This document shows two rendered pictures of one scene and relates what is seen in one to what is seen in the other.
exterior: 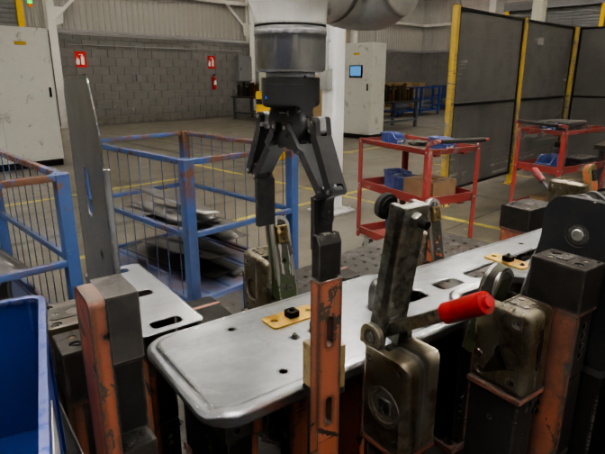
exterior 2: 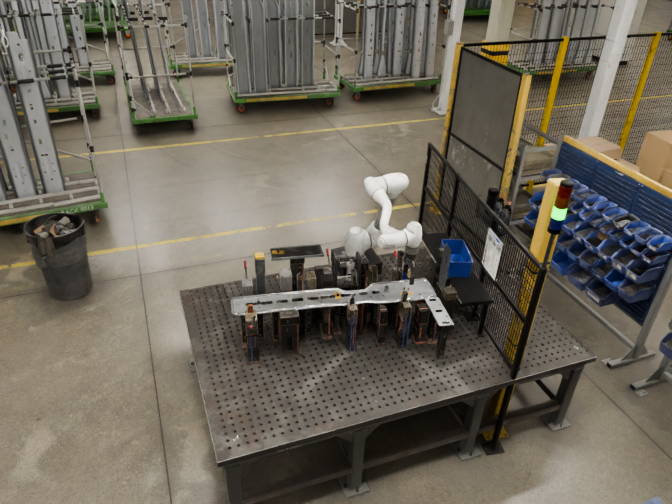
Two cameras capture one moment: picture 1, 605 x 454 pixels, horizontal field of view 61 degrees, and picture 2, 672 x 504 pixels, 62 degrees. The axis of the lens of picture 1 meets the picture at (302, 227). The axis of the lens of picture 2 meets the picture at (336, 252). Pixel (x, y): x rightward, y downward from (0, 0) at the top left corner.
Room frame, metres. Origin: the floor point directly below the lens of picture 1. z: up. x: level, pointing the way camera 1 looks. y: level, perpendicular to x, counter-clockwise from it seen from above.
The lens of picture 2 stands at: (3.68, 0.78, 3.27)
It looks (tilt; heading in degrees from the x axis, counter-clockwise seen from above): 33 degrees down; 203
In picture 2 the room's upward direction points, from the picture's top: 2 degrees clockwise
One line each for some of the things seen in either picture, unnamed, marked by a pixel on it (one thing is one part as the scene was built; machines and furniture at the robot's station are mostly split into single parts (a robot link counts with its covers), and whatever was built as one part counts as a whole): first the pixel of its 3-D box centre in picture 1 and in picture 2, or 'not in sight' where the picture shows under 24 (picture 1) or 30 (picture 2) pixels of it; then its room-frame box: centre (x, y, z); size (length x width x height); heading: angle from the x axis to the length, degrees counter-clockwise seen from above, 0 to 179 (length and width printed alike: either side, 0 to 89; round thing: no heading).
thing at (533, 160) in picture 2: not in sight; (503, 182); (-2.24, 0.21, 0.65); 1.00 x 0.50 x 1.30; 45
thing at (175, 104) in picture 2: not in sight; (153, 62); (-3.59, -5.73, 0.88); 1.91 x 1.00 x 1.76; 46
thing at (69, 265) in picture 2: not in sight; (63, 257); (0.76, -3.22, 0.36); 0.54 x 0.50 x 0.73; 45
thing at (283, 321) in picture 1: (292, 313); not in sight; (0.68, 0.02, 1.01); 0.08 x 0.04 x 0.01; 126
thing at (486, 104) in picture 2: not in sight; (475, 154); (-1.99, -0.11, 1.00); 1.34 x 0.14 x 2.00; 45
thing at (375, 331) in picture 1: (372, 335); not in sight; (0.51, -0.08, 1.06); 0.03 x 0.01 x 0.03; 36
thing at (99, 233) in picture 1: (99, 249); (444, 266); (0.49, 0.21, 1.17); 0.12 x 0.01 x 0.34; 36
